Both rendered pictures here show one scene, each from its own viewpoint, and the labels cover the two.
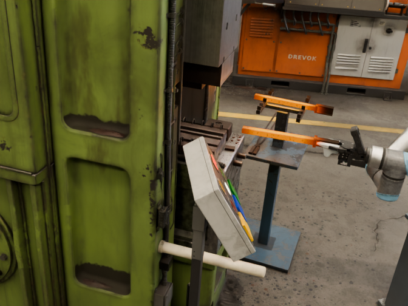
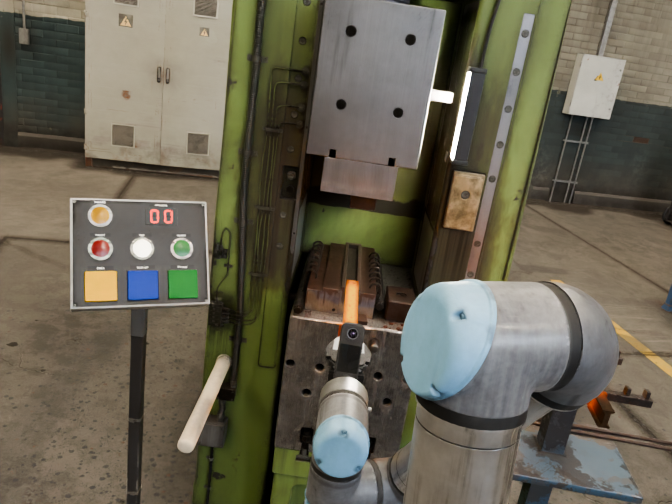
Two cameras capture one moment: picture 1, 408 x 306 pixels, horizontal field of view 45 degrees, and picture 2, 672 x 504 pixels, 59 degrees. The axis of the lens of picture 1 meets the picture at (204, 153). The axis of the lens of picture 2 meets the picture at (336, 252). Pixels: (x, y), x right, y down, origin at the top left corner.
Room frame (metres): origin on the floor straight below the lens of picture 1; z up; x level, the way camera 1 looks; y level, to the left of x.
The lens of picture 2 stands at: (1.51, -1.60, 1.65)
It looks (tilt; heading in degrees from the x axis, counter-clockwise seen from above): 19 degrees down; 75
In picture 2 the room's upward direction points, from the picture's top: 8 degrees clockwise
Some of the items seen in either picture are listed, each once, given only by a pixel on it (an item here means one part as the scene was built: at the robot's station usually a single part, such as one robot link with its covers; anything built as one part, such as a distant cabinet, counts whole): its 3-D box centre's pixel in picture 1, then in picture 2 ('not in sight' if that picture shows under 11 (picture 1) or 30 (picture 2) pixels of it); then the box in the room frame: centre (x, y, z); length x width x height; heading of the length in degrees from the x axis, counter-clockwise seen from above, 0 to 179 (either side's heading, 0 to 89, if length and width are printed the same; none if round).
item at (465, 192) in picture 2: not in sight; (463, 201); (2.28, -0.02, 1.27); 0.09 x 0.02 x 0.17; 165
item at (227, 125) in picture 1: (218, 129); (399, 304); (2.13, -0.06, 0.95); 0.12 x 0.08 x 0.06; 75
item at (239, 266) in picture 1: (212, 259); (206, 400); (1.59, -0.07, 0.62); 0.44 x 0.05 x 0.05; 75
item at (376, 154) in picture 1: (374, 156); (345, 402); (1.81, -0.69, 1.04); 0.10 x 0.05 x 0.09; 165
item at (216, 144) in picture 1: (175, 137); (343, 274); (2.00, 0.13, 0.96); 0.42 x 0.20 x 0.09; 75
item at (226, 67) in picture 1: (178, 60); (359, 164); (2.00, 0.13, 1.32); 0.42 x 0.20 x 0.10; 75
